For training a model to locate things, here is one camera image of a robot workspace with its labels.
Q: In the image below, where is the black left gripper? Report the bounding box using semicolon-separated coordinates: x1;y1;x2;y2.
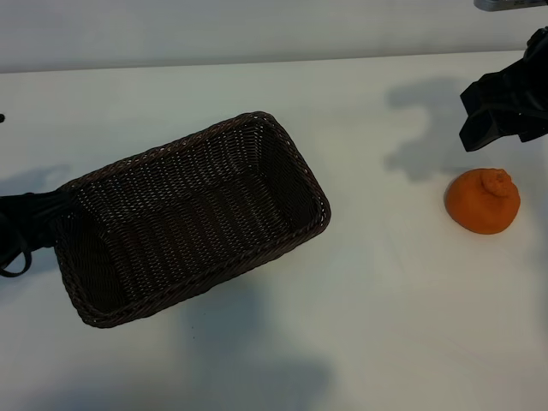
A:
0;189;74;262

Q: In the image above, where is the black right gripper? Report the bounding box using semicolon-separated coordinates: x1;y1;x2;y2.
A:
458;55;548;153

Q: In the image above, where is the orange with knobby stem end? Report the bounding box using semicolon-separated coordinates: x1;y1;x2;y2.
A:
444;168;522;235

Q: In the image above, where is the dark brown wicker basket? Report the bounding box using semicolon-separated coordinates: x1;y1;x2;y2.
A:
53;110;333;330

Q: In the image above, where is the grey metal device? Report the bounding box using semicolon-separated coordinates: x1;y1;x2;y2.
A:
474;0;548;12

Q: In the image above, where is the black looped camera cable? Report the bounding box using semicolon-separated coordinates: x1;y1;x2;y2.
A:
0;243;34;279

